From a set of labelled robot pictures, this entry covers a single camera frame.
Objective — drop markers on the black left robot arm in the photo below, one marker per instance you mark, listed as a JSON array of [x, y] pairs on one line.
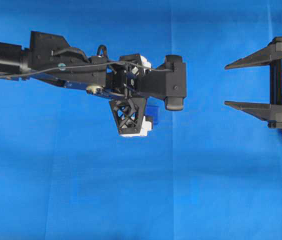
[[50, 59]]

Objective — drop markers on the blue table cloth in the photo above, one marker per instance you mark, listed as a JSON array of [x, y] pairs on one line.
[[208, 172]]

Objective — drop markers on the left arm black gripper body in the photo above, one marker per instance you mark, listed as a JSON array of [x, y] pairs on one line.
[[127, 107]]

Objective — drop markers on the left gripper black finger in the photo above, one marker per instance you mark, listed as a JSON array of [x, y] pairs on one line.
[[139, 60], [141, 131]]

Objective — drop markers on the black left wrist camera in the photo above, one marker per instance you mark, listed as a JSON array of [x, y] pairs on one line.
[[168, 83]]

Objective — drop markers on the blue block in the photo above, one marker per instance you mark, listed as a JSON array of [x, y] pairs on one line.
[[153, 111]]

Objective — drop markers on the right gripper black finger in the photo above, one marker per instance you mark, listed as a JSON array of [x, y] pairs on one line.
[[262, 57], [271, 113]]

